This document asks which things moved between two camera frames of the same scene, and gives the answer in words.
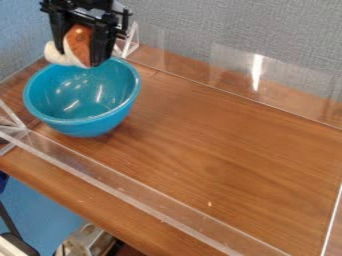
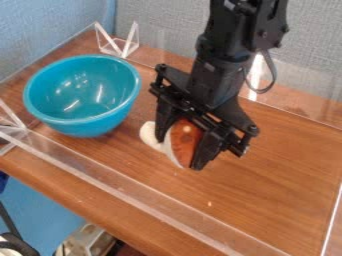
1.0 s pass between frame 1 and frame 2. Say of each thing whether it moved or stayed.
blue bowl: stayed
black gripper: moved
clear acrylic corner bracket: stayed
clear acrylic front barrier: stayed
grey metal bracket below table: stayed
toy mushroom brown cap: moved
